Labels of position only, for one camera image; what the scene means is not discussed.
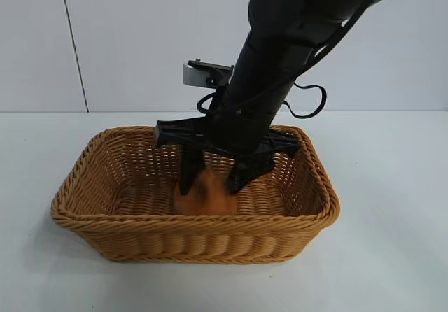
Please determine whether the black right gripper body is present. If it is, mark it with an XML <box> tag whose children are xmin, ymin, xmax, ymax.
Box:
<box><xmin>155</xmin><ymin>115</ymin><xmax>301</xmax><ymax>162</ymax></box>

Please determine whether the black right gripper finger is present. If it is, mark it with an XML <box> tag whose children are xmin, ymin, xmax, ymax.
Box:
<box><xmin>177</xmin><ymin>146</ymin><xmax>207</xmax><ymax>197</ymax></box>
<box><xmin>227</xmin><ymin>153</ymin><xmax>274</xmax><ymax>196</ymax></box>

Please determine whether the orange fruit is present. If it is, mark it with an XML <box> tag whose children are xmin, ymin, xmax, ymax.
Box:
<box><xmin>174</xmin><ymin>166</ymin><xmax>239</xmax><ymax>217</ymax></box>

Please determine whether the woven wicker basket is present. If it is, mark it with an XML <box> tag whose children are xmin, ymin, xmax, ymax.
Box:
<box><xmin>50</xmin><ymin>125</ymin><xmax>340</xmax><ymax>264</ymax></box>

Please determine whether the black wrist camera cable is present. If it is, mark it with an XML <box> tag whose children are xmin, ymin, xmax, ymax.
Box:
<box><xmin>195</xmin><ymin>92</ymin><xmax>225</xmax><ymax>116</ymax></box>

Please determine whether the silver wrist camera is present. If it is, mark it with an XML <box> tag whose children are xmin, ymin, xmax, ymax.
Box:
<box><xmin>181</xmin><ymin>58</ymin><xmax>236</xmax><ymax>89</ymax></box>

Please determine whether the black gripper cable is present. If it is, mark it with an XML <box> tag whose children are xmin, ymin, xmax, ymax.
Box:
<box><xmin>286</xmin><ymin>6</ymin><xmax>367</xmax><ymax>120</ymax></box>

